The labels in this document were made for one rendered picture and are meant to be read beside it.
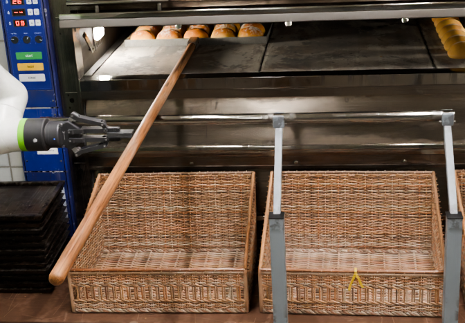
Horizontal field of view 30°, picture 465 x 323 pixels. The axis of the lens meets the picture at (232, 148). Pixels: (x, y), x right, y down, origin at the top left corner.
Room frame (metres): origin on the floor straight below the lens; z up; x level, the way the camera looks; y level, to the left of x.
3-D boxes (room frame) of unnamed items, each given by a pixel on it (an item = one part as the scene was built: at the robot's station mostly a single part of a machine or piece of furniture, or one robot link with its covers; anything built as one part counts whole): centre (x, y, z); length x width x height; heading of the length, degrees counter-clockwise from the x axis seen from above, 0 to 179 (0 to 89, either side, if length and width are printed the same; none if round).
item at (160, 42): (3.41, 0.10, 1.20); 0.55 x 0.36 x 0.03; 83
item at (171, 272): (2.54, 0.23, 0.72); 0.56 x 0.49 x 0.28; 84
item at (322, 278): (2.46, -0.36, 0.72); 0.56 x 0.49 x 0.28; 81
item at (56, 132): (2.27, 0.46, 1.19); 0.09 x 0.07 x 0.08; 83
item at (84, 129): (2.26, 0.39, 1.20); 0.11 x 0.04 x 0.01; 83
